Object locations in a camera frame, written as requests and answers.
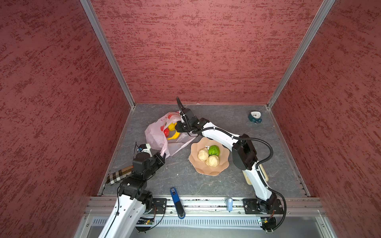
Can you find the teal twin-bell alarm clock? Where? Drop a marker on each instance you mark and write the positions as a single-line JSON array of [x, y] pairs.
[[255, 117]]

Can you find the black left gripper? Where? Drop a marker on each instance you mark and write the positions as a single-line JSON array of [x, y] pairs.
[[161, 161]]

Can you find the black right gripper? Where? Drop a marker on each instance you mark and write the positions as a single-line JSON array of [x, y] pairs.
[[179, 128]]

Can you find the aluminium left corner post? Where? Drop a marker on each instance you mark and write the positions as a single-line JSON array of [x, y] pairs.
[[91, 15]]

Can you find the aluminium right corner post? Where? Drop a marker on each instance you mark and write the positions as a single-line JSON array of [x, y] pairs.
[[316, 23]]

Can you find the pink translucent plastic bag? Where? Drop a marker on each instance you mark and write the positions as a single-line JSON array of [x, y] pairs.
[[157, 140]]

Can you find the aluminium front rail base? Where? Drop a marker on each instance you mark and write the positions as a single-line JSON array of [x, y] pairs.
[[211, 212]]

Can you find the striped cylindrical tube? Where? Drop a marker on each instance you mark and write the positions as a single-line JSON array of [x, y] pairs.
[[119, 175]]

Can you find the aluminium corner post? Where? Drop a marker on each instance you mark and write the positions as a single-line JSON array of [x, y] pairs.
[[316, 23], [91, 15]]

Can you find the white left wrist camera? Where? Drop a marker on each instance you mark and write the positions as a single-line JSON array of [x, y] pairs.
[[146, 148]]

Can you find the beige fake ginger root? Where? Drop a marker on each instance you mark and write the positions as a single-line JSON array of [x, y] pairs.
[[203, 154], [213, 161]]

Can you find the yellow fake banana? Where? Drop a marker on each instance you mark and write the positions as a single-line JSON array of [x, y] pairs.
[[174, 135]]

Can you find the light blue rail knob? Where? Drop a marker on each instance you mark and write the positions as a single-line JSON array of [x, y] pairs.
[[229, 204]]

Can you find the yellow fake lemon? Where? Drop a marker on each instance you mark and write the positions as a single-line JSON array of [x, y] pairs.
[[172, 127]]

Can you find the red fake apple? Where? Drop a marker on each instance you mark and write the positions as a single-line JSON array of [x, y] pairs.
[[166, 132]]

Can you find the blue black utility knife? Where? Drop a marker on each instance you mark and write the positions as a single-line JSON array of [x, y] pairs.
[[177, 203]]

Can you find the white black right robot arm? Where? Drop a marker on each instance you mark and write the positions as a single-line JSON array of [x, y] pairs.
[[244, 157]]

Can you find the pink faceted scalloped bowl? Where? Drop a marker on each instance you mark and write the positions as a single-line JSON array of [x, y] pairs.
[[202, 167]]

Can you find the green fake fruit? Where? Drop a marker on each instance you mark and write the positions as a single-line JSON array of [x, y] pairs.
[[214, 150]]

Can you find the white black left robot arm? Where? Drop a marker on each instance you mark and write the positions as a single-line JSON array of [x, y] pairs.
[[133, 200]]

